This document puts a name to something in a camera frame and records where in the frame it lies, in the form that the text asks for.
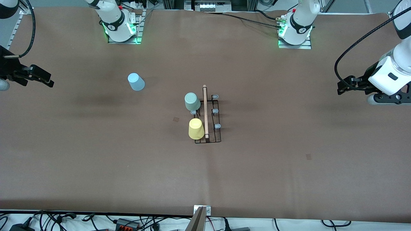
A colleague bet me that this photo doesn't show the metal table edge bracket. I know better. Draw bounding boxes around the metal table edge bracket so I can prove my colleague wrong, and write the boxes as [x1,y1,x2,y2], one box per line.
[193,205,212,216]

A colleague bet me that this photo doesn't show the black looped cable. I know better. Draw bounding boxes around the black looped cable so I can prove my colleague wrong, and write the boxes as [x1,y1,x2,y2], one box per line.
[321,219,351,227]

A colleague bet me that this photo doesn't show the black power adapter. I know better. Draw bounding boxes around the black power adapter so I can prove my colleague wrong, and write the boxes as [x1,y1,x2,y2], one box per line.
[9,223,35,231]

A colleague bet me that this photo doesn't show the aluminium side rail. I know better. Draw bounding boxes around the aluminium side rail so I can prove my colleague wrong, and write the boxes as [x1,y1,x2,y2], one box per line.
[5,6,34,52]

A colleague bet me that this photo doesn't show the brown table cover mat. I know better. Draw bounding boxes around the brown table cover mat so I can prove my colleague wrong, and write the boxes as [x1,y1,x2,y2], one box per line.
[0,7,411,223]

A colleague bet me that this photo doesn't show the yellow cup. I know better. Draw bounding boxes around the yellow cup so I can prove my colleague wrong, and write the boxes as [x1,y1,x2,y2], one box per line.
[188,118,205,140]

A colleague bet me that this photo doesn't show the black box orange buttons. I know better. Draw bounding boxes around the black box orange buttons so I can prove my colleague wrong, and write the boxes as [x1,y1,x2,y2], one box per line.
[115,218,141,230]

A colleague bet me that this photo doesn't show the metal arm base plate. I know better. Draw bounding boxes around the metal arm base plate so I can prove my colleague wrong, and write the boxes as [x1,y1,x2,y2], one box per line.
[278,36,312,49]
[107,9,144,45]

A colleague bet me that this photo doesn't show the blue cup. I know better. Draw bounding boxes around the blue cup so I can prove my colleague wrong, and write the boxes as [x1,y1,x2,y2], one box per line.
[127,73,145,91]

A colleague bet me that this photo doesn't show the thick black table cable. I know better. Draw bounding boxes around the thick black table cable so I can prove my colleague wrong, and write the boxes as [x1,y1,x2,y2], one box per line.
[222,12,283,29]

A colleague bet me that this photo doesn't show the thin black table cable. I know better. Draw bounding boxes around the thin black table cable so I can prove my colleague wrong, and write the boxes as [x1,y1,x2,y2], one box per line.
[255,10,284,21]

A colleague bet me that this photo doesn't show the green cup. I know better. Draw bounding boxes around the green cup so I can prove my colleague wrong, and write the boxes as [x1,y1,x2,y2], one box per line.
[184,92,201,111]

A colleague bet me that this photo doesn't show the black wire cup holder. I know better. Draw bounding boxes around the black wire cup holder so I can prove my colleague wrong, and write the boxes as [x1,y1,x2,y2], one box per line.
[191,85,223,144]

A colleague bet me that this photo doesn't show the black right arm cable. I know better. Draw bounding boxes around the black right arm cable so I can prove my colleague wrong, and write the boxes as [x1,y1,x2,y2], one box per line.
[3,0,36,59]

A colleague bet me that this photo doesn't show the brown wedge post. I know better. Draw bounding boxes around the brown wedge post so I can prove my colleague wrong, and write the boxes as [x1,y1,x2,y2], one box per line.
[185,206,207,231]

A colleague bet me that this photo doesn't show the black metal frame rack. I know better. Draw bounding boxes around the black metal frame rack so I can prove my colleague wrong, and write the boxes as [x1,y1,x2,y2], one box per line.
[162,0,258,13]

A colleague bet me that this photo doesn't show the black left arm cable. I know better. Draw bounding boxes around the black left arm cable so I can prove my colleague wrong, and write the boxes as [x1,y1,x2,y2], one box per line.
[334,14,411,91]

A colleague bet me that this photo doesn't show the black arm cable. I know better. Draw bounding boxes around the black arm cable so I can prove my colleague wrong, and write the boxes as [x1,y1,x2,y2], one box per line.
[3,0,36,59]
[334,14,411,91]

